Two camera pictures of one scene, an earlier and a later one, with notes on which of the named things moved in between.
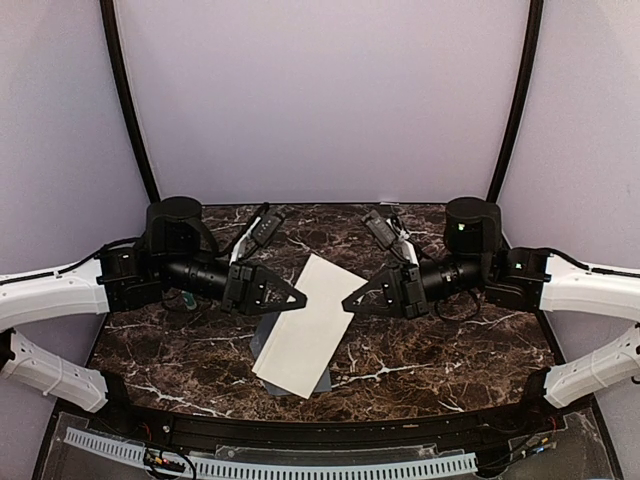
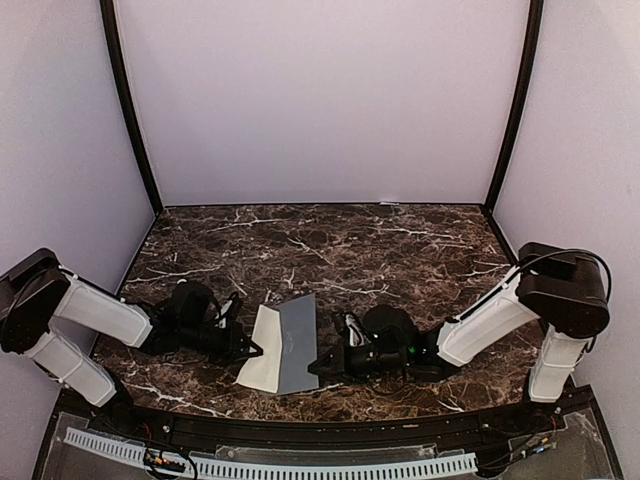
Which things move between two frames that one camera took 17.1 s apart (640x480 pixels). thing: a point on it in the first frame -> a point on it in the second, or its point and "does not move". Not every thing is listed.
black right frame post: [514, 120] does not move
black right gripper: [414, 299] -> [340, 363]
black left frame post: [108, 15] does not move
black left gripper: [245, 286] -> [231, 352]
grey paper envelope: [323, 383] -> [299, 348]
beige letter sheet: [304, 337] -> [264, 372]
